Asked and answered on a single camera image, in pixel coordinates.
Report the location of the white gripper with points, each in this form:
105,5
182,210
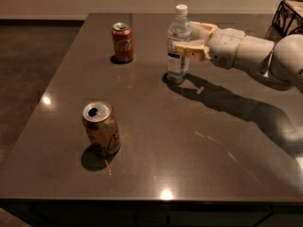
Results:
224,46

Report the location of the clear plastic water bottle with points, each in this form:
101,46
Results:
178,31

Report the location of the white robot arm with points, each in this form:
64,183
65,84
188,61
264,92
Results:
277,65

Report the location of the red cola can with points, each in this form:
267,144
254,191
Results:
123,42

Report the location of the gold soda can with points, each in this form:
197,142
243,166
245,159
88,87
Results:
98,118

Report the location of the black wire basket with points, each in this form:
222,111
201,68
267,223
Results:
288,19

